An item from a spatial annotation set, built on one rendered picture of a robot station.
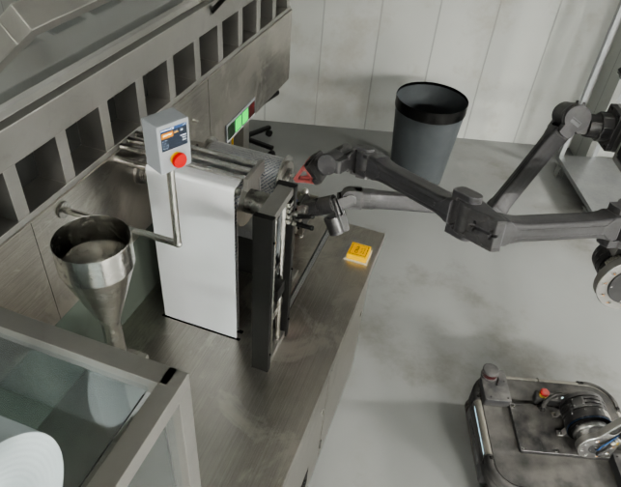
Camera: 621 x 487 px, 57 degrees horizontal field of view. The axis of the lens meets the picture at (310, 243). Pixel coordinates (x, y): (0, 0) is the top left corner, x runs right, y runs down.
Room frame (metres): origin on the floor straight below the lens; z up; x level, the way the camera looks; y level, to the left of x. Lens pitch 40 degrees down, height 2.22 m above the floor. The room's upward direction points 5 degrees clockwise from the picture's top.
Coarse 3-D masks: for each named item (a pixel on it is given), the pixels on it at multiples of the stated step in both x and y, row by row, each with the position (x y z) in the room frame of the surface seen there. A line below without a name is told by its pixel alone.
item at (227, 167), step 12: (120, 144) 1.22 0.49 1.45; (144, 144) 1.24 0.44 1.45; (192, 156) 1.20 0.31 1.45; (204, 156) 1.20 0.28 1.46; (216, 156) 1.22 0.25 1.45; (228, 156) 1.22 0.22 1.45; (180, 168) 1.17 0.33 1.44; (192, 168) 1.17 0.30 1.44; (204, 168) 1.15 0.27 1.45; (216, 168) 1.15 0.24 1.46; (228, 168) 1.19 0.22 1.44; (240, 168) 1.17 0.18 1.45; (252, 168) 1.16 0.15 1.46; (264, 168) 1.21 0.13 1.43; (228, 180) 1.14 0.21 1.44; (240, 180) 1.13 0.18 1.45; (252, 180) 1.14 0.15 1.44
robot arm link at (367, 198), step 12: (348, 192) 1.45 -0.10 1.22; (360, 192) 1.45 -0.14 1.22; (372, 192) 1.46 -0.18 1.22; (384, 192) 1.47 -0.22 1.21; (396, 192) 1.47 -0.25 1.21; (360, 204) 1.44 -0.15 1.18; (372, 204) 1.44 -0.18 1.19; (384, 204) 1.45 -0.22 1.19; (396, 204) 1.45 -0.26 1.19; (408, 204) 1.45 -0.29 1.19
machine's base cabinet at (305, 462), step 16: (352, 336) 1.49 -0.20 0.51; (352, 352) 1.56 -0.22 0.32; (336, 368) 1.27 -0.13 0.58; (336, 384) 1.32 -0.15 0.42; (320, 400) 1.08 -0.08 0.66; (336, 400) 1.38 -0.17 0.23; (320, 416) 1.11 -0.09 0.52; (320, 432) 1.15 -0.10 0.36; (304, 448) 0.95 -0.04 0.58; (320, 448) 1.20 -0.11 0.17; (304, 464) 0.97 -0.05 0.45; (288, 480) 0.80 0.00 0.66; (304, 480) 1.00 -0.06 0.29
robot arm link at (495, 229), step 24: (456, 216) 1.05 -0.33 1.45; (480, 216) 1.00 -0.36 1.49; (504, 216) 1.00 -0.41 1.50; (528, 216) 1.03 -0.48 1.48; (552, 216) 1.04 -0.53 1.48; (576, 216) 1.05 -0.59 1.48; (600, 216) 1.06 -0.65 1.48; (480, 240) 0.98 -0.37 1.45; (504, 240) 0.97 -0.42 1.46; (528, 240) 0.99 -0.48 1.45; (552, 240) 1.01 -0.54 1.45; (600, 240) 1.07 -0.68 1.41
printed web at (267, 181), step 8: (216, 144) 1.50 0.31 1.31; (224, 144) 1.50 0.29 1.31; (224, 152) 1.47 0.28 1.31; (232, 152) 1.47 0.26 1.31; (240, 152) 1.47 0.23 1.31; (248, 152) 1.47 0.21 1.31; (256, 152) 1.48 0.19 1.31; (256, 160) 1.44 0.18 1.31; (272, 160) 1.44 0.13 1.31; (280, 160) 1.44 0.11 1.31; (272, 168) 1.41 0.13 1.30; (264, 176) 1.40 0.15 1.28; (272, 176) 1.39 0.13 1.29; (240, 184) 1.17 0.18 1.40; (264, 184) 1.39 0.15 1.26; (272, 184) 1.38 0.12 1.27; (248, 224) 1.27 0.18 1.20; (240, 232) 1.28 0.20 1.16; (248, 232) 1.27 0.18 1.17
